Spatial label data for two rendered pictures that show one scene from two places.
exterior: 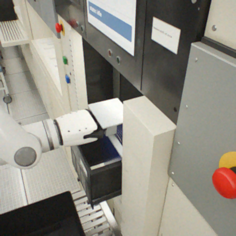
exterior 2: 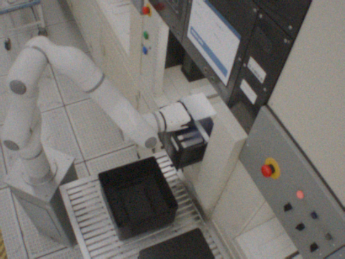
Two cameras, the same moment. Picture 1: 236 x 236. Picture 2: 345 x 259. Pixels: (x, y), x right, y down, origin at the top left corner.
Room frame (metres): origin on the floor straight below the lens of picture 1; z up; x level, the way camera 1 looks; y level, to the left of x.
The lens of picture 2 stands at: (-0.30, 0.23, 2.27)
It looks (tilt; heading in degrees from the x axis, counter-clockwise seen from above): 53 degrees down; 352
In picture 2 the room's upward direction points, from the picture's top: 9 degrees clockwise
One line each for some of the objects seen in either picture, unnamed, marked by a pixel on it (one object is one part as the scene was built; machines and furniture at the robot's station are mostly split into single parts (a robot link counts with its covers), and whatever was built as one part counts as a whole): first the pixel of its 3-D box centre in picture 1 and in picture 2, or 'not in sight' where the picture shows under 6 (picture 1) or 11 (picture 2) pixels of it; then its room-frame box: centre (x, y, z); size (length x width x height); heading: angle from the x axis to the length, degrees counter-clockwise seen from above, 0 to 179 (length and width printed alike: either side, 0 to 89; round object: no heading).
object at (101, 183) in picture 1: (109, 151); (191, 130); (0.57, 0.03, 1.11); 0.24 x 0.20 x 0.32; 25
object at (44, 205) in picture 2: not in sight; (53, 201); (0.54, 0.75, 0.38); 0.28 x 0.28 x 0.76; 71
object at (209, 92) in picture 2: not in sight; (214, 99); (0.96, -0.15, 0.89); 0.22 x 0.21 x 0.04; 116
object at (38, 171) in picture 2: not in sight; (34, 159); (0.54, 0.75, 0.85); 0.19 x 0.19 x 0.18
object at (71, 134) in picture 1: (73, 127); (172, 117); (0.53, 0.12, 1.24); 0.11 x 0.10 x 0.07; 115
